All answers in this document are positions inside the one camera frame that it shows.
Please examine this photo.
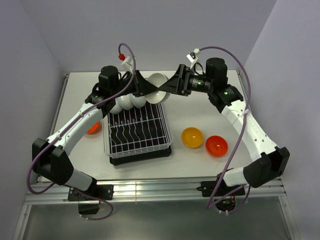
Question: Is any yellow plastic bowl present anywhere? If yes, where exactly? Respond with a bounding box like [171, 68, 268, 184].
[181, 127, 204, 149]

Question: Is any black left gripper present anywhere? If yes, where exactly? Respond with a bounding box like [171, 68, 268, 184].
[110, 69, 158, 98]

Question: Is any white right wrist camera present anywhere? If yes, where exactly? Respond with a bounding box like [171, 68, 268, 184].
[186, 48, 201, 68]

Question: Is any black drip tray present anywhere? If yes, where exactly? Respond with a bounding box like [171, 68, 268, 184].
[106, 99, 173, 167]

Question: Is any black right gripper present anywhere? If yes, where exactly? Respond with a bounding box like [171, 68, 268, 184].
[159, 64, 214, 97]

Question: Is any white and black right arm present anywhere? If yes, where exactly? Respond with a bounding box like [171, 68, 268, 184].
[159, 57, 290, 195]

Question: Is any orange plastic bowl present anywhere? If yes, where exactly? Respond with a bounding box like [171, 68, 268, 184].
[205, 135, 229, 158]
[86, 121, 101, 135]

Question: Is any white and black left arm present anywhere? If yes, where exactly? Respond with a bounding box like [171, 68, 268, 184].
[29, 65, 159, 200]

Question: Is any white ribbed ceramic bowl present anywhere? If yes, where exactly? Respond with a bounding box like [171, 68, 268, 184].
[116, 95, 134, 111]

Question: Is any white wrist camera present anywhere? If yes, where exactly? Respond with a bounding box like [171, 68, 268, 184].
[118, 53, 134, 74]
[186, 48, 201, 68]

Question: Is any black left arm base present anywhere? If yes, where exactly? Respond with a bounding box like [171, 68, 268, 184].
[67, 184, 115, 216]

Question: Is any aluminium frame rail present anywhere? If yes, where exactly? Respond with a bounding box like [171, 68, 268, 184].
[23, 175, 287, 205]

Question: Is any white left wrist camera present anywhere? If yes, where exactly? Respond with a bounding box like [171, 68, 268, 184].
[118, 53, 134, 74]

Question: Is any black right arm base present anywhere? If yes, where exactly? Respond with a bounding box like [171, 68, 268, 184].
[196, 180, 246, 214]

